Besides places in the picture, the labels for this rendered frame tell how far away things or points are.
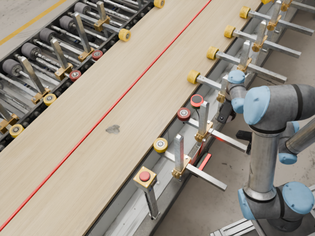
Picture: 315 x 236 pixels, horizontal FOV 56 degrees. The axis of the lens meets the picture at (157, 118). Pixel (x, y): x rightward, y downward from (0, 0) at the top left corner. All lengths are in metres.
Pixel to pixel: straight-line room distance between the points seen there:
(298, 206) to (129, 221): 0.97
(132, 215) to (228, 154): 1.18
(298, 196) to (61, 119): 1.35
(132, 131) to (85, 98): 0.42
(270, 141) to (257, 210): 0.29
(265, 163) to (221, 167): 1.57
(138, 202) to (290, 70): 2.24
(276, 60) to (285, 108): 2.55
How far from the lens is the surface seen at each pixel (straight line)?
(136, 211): 1.82
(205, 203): 2.48
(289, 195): 1.21
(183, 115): 1.76
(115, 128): 1.75
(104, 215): 1.67
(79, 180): 1.65
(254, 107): 0.93
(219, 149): 2.69
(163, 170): 1.90
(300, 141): 1.35
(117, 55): 2.15
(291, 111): 0.96
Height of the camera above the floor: 2.35
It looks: 55 degrees down
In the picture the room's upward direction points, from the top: 7 degrees counter-clockwise
